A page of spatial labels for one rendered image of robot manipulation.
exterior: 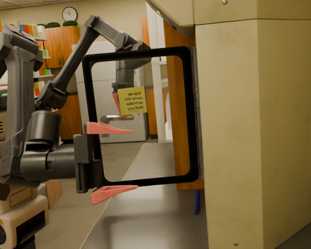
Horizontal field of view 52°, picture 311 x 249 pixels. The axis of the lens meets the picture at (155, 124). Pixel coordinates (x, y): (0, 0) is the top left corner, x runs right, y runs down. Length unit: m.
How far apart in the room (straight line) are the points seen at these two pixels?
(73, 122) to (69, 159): 5.57
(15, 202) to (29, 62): 0.78
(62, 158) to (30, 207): 0.94
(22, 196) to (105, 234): 0.73
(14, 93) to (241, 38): 0.50
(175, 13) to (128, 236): 0.53
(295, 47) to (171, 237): 0.51
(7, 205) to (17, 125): 0.79
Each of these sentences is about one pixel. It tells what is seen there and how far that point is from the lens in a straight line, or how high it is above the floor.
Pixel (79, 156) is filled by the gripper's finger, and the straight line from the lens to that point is 0.56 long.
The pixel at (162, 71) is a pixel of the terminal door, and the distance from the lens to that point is 0.91.
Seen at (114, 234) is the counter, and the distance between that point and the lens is 0.85.
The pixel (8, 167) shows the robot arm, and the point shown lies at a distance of 0.66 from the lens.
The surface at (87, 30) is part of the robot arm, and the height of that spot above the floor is 1.51.
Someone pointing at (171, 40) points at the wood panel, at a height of 1.41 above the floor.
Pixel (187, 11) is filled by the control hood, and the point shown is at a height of 1.44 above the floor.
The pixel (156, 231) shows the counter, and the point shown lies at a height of 0.94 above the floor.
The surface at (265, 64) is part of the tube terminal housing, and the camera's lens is 0.64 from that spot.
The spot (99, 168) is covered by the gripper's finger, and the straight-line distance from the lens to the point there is 0.61.
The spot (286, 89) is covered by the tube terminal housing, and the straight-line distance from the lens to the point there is 0.71.
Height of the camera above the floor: 1.35
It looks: 11 degrees down
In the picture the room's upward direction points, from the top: 5 degrees counter-clockwise
